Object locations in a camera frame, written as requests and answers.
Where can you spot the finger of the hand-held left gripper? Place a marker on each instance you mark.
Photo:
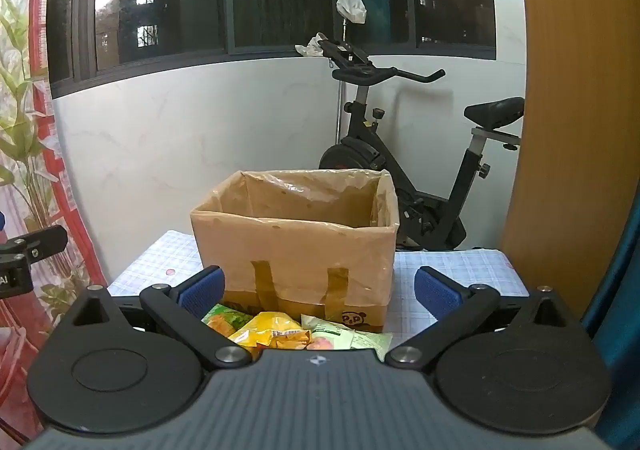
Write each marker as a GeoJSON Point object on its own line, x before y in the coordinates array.
{"type": "Point", "coordinates": [42, 240]}

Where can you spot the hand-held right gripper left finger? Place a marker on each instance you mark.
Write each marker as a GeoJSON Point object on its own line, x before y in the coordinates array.
{"type": "Point", "coordinates": [200, 287]}

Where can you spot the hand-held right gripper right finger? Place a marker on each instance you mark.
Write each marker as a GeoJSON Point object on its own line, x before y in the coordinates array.
{"type": "Point", "coordinates": [435, 290]}

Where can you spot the green orange snack packet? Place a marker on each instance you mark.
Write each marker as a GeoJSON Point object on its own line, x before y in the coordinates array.
{"type": "Point", "coordinates": [225, 317]}

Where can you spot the yellow snack packet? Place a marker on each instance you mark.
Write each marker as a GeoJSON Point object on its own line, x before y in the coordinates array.
{"type": "Point", "coordinates": [270, 330]}

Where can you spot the green white snack packet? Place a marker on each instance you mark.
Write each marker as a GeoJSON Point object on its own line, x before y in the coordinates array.
{"type": "Point", "coordinates": [360, 337]}

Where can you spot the cardboard box with plastic liner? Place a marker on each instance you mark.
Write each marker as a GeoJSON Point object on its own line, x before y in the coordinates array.
{"type": "Point", "coordinates": [300, 255]}

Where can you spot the checked tablecloth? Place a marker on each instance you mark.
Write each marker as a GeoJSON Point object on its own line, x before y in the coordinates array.
{"type": "Point", "coordinates": [160, 260]}

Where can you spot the red floral curtain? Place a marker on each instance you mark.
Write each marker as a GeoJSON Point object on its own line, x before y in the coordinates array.
{"type": "Point", "coordinates": [30, 140]}

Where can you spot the black exercise bike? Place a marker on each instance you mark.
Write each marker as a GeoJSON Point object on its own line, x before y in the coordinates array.
{"type": "Point", "coordinates": [365, 150]}

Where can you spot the blue curtain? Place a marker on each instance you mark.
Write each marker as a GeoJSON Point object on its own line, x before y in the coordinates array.
{"type": "Point", "coordinates": [620, 330]}

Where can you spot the metal pole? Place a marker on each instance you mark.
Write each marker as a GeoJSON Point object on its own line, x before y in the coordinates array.
{"type": "Point", "coordinates": [341, 100]}

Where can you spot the wooden panel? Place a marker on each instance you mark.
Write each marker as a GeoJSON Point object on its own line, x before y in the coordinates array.
{"type": "Point", "coordinates": [575, 105]}

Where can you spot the white crumpled cloth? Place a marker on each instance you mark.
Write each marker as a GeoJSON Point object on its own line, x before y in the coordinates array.
{"type": "Point", "coordinates": [310, 46]}

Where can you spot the white bag on pole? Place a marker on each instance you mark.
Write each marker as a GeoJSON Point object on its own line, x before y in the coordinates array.
{"type": "Point", "coordinates": [351, 9]}

